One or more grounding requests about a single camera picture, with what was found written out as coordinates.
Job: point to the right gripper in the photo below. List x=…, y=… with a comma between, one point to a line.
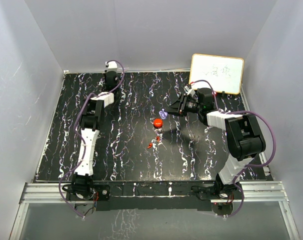
x=174, y=107

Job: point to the lilac earbud charging case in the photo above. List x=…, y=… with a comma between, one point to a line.
x=163, y=114

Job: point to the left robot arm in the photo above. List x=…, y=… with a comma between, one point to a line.
x=87, y=127

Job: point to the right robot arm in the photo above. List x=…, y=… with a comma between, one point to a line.
x=243, y=134

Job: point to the orange earbud charging case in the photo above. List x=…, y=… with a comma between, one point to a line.
x=158, y=123

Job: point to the yellow framed whiteboard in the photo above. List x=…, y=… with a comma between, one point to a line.
x=222, y=73

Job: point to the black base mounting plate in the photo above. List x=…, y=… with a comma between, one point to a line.
x=156, y=196

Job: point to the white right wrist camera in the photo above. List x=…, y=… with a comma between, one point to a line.
x=189, y=91

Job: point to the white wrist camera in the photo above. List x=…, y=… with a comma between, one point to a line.
x=111, y=66
x=189, y=91

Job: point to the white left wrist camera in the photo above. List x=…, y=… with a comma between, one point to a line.
x=111, y=66

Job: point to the aluminium frame rail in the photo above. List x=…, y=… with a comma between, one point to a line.
x=252, y=191

